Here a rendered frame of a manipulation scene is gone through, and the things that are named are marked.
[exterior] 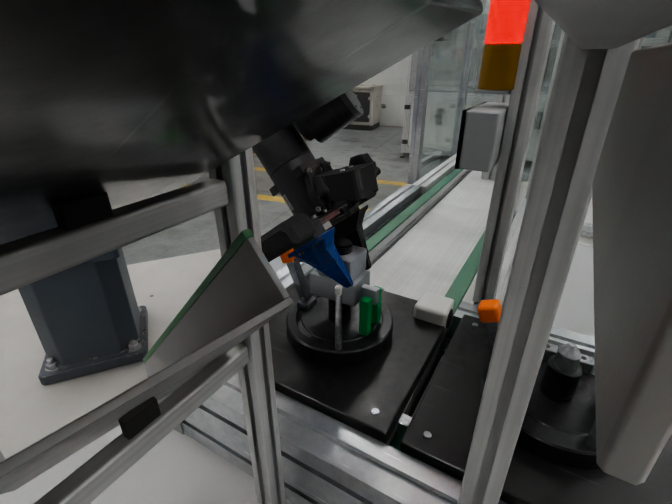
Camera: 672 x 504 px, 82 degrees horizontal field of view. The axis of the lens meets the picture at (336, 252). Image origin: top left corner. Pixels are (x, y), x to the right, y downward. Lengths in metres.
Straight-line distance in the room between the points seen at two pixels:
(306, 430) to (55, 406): 0.39
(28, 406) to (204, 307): 0.48
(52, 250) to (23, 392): 0.58
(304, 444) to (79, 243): 0.30
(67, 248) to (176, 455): 0.42
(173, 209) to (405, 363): 0.35
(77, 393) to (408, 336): 0.48
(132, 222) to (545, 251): 0.18
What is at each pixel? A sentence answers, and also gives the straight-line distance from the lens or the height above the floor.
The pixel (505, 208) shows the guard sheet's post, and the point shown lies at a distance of 0.57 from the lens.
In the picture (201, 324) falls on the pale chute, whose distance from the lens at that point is 0.29.
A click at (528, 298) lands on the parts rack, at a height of 1.20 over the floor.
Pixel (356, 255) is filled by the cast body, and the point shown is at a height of 1.09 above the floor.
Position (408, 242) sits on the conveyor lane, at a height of 0.92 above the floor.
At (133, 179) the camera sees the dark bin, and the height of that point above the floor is 1.25.
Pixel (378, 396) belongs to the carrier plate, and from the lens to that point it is 0.45.
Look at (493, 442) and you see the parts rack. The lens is 0.24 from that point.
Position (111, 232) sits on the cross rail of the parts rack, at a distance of 0.20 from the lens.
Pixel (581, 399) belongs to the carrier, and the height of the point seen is 0.99.
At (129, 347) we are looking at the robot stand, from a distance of 0.72.
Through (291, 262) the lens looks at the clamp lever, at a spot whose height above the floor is 1.05.
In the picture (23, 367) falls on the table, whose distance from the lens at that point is 0.81.
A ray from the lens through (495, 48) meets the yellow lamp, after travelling 0.54.
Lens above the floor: 1.29
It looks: 26 degrees down
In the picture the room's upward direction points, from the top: straight up
